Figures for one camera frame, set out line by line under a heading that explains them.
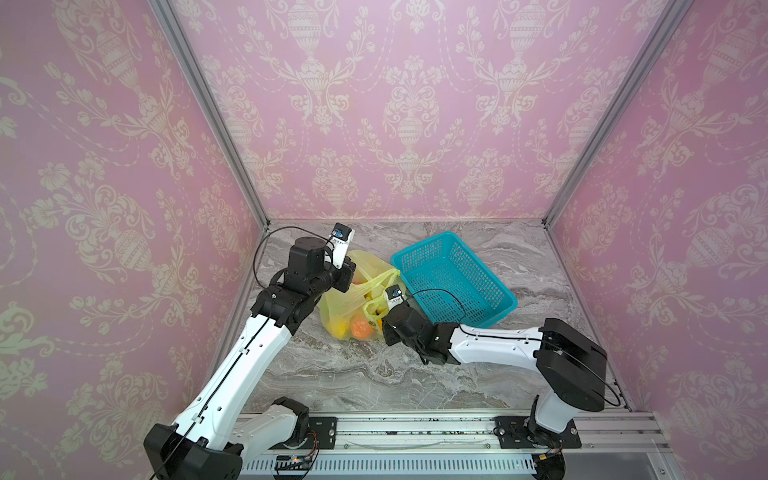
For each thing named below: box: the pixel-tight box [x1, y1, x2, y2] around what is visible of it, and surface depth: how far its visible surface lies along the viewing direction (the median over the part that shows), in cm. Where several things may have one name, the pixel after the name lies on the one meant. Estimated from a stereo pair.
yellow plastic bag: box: [318, 250, 407, 342], surface depth 79 cm
